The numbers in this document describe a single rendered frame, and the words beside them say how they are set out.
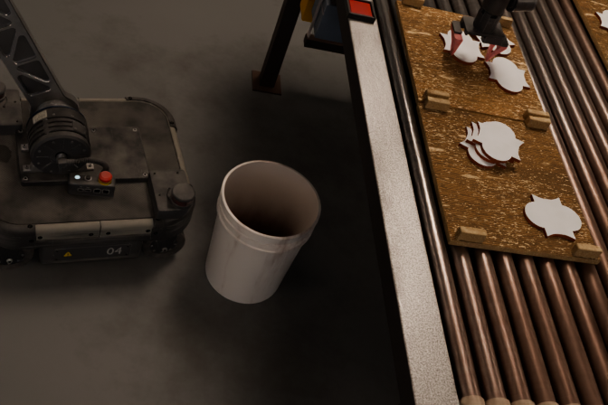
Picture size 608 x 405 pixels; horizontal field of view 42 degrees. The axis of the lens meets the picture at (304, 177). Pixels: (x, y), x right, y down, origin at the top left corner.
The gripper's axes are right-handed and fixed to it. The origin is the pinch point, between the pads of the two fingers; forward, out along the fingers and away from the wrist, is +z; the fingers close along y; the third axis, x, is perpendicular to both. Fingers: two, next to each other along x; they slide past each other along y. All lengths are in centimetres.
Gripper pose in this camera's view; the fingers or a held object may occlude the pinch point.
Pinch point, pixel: (470, 54)
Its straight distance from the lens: 209.8
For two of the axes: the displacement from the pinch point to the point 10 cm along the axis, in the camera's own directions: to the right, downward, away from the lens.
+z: -2.3, 6.6, 7.2
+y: -9.7, -1.3, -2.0
